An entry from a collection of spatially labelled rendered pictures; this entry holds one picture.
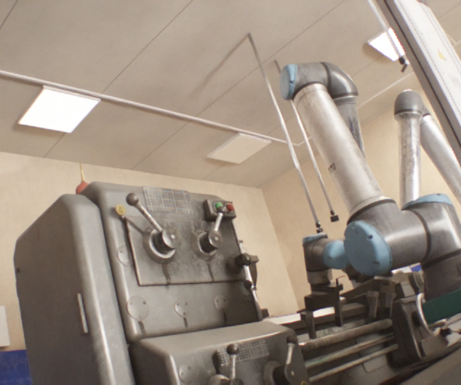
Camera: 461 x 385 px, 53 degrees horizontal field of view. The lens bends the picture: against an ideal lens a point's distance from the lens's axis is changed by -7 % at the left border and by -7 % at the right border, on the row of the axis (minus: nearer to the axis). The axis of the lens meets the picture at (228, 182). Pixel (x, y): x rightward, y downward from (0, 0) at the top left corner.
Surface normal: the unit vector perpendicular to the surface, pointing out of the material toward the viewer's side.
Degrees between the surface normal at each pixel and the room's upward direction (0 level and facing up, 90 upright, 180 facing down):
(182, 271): 90
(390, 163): 90
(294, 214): 90
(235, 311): 90
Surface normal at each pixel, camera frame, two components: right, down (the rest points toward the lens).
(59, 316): -0.69, -0.10
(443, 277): -0.73, -0.40
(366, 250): -0.92, 0.22
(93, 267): 0.68, -0.44
